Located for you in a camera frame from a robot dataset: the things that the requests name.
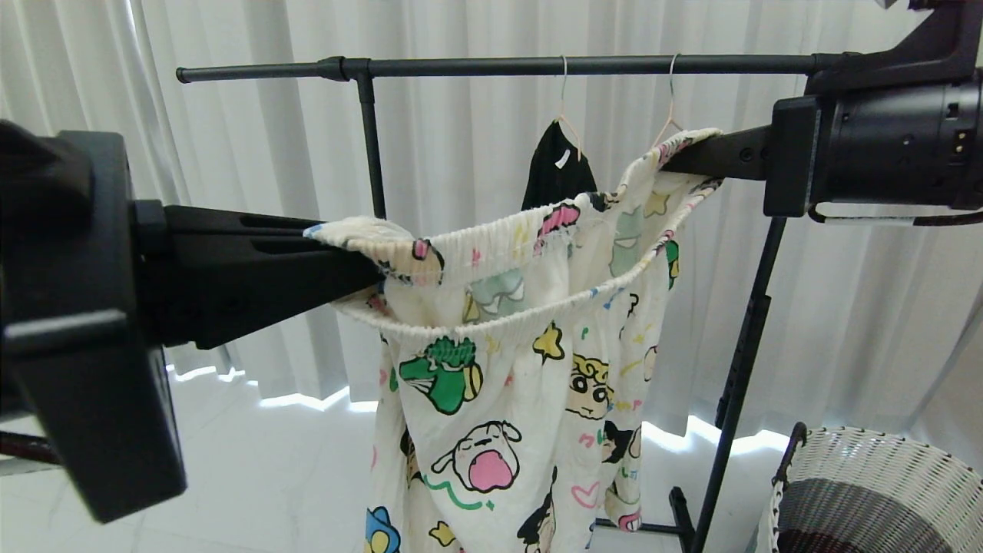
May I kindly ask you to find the black garment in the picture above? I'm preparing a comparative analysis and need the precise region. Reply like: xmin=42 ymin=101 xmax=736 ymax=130
xmin=521 ymin=119 xmax=599 ymax=213

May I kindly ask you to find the pink clothes hanger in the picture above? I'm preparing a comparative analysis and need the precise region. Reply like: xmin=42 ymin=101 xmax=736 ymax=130
xmin=650 ymin=53 xmax=685 ymax=149
xmin=554 ymin=55 xmax=585 ymax=163

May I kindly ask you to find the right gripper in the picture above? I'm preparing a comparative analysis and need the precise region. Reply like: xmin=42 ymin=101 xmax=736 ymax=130
xmin=763 ymin=80 xmax=983 ymax=219

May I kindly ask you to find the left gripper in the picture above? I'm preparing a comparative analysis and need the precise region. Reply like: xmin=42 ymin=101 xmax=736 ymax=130
xmin=0 ymin=121 xmax=189 ymax=525

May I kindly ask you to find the black clothes rack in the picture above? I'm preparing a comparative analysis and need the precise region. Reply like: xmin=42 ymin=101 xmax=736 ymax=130
xmin=175 ymin=51 xmax=849 ymax=553

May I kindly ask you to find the white laundry basket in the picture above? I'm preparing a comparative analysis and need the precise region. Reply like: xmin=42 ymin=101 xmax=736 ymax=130
xmin=756 ymin=421 xmax=983 ymax=553

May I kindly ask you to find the cream printed garment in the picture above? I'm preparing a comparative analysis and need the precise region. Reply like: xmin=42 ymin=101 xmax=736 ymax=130
xmin=303 ymin=127 xmax=725 ymax=553

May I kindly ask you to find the white curtain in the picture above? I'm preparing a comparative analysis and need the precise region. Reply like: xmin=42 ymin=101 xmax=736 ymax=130
xmin=0 ymin=0 xmax=983 ymax=454

